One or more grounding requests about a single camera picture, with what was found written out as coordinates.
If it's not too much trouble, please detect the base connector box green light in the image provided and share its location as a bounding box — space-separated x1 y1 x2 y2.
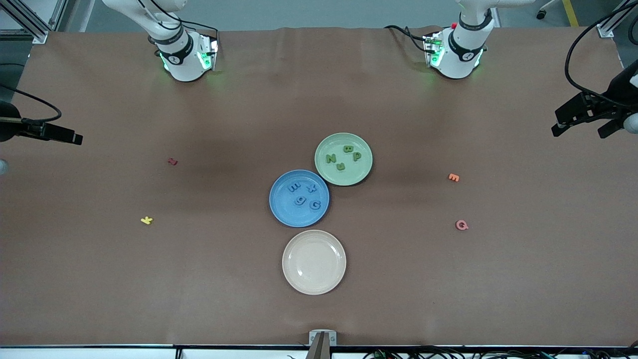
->
423 32 444 68
197 31 220 71

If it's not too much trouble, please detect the brown table mat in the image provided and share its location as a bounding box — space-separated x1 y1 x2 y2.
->
0 26 638 348

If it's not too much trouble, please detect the green plate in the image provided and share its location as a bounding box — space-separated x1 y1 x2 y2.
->
315 132 373 187

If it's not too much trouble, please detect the blue plate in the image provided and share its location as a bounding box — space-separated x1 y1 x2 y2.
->
269 170 330 228

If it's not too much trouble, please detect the beige plate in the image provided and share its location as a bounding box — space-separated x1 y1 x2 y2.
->
282 229 347 296

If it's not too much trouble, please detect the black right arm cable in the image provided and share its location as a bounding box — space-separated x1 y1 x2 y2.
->
0 84 63 123

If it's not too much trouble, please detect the aluminium profile frame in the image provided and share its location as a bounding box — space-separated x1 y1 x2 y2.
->
596 0 638 38
0 0 68 44

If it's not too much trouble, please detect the black base cable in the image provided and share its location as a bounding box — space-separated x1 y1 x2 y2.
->
384 24 429 53
174 19 220 50

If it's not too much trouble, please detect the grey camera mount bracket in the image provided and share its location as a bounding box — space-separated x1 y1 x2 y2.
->
305 330 337 359

